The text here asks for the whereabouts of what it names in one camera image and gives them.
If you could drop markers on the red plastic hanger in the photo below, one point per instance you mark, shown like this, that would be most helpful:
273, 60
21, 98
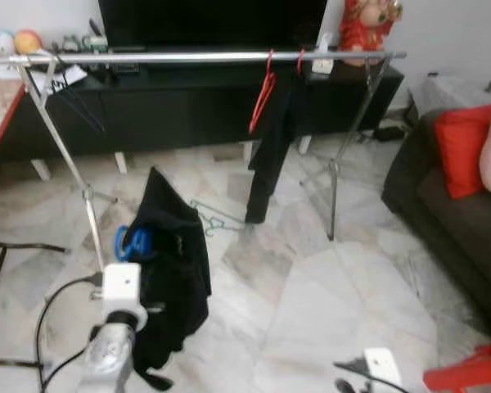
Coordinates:
301, 61
260, 106

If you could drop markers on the plain black garment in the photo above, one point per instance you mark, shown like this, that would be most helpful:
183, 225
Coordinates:
176, 270

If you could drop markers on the blue plastic hanger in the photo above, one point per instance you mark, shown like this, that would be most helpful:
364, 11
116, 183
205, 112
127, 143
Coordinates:
124, 244

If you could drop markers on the green plastic hanger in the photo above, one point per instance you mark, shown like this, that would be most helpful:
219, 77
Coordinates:
221, 223

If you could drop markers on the dark grey sofa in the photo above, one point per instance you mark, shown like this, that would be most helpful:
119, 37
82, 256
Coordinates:
450, 237

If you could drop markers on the grey cloth covered side table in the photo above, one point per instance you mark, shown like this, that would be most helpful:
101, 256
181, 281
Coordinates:
450, 90

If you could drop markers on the black power strip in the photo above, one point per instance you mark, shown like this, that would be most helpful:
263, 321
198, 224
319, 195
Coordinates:
389, 131

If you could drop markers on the red plastic stool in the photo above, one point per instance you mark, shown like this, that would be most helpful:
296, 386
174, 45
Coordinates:
466, 372

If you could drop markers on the red doll figurine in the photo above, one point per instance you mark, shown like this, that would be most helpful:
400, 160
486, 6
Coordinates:
364, 24

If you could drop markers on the black printed t-shirt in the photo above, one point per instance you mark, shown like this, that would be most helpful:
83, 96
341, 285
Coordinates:
274, 147

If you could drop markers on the black flat screen television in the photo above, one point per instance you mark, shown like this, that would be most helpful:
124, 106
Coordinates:
213, 20

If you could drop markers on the silver metal garment rack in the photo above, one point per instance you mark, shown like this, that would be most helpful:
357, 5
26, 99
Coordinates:
188, 57

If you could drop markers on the black TV console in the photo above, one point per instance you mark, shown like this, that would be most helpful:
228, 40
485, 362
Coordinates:
164, 110

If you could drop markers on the white paper sheets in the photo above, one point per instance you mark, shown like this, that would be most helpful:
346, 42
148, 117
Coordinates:
65, 78

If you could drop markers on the orange toy ball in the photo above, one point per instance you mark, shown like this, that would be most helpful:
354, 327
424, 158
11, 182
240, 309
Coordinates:
29, 41

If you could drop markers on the white toy ball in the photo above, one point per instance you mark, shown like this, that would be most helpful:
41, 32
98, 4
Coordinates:
0, 42

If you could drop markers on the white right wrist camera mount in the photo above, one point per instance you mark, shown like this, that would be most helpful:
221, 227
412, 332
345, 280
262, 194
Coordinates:
382, 364

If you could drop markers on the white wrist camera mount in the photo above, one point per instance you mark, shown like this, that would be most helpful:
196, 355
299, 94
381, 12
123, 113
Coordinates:
382, 364
121, 286

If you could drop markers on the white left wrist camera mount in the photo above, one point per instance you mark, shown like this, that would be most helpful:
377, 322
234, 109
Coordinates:
121, 286

